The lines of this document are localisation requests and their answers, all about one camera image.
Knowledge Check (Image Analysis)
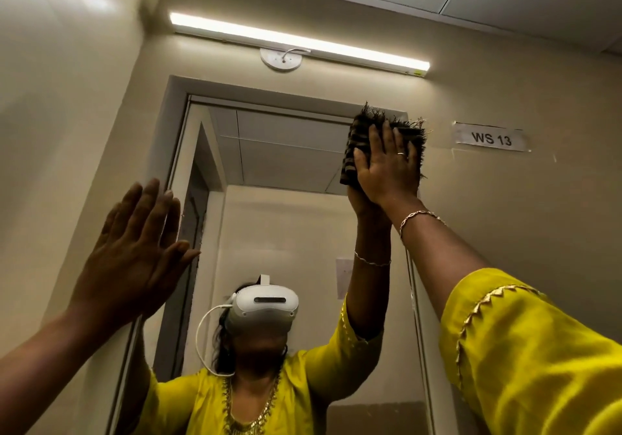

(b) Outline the person's left hand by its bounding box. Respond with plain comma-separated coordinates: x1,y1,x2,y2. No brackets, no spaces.
68,178,201,335

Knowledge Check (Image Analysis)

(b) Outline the person's right hand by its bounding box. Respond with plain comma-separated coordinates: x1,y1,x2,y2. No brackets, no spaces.
353,121,422,207

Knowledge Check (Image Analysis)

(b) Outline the dark striped fringed cleaning cloth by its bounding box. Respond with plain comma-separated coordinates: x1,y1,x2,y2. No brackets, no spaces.
339,102,429,192

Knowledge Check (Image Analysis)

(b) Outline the person's left forearm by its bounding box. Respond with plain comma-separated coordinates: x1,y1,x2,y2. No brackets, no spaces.
0,302,128,435

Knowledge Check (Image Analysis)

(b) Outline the person's right forearm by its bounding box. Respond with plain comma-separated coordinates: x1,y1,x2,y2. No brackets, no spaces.
383,197,492,323

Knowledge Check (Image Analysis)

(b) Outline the white head-worn headset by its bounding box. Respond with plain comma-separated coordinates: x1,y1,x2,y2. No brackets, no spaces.
224,274,300,337

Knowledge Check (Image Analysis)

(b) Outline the white tube light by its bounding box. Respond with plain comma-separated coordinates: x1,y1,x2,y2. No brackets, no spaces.
168,11,432,79

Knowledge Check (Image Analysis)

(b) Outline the yellow sleeve with gold trim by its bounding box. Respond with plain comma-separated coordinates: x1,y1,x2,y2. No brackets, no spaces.
438,267,622,435

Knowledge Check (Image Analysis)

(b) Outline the gold chain bracelet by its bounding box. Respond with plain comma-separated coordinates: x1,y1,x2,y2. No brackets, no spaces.
398,209,446,242

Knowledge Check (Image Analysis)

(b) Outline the white headset cable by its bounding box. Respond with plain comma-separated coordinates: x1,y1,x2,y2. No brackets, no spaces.
195,303,237,378

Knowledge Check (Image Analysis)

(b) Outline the white paper wall label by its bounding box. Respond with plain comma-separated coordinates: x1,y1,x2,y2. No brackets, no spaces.
451,121,532,153

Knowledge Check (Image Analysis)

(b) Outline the wall mirror with metal frame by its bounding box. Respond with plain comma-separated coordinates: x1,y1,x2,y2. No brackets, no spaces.
108,74,440,435

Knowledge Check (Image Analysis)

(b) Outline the round white wall cable plate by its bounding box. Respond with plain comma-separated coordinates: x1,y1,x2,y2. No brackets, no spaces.
259,47,312,73

